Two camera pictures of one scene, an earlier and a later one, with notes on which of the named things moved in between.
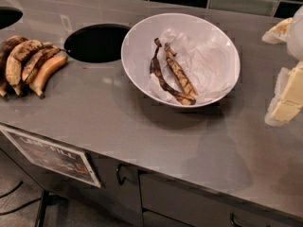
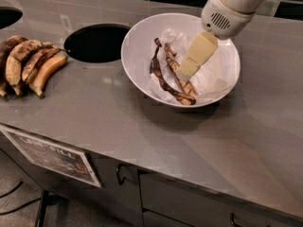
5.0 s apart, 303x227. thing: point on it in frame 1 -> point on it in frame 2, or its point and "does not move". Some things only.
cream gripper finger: x=288 y=96 -> x=219 y=18
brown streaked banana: x=35 y=61 does not move
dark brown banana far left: x=6 y=46 does not move
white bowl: x=183 y=59 does not move
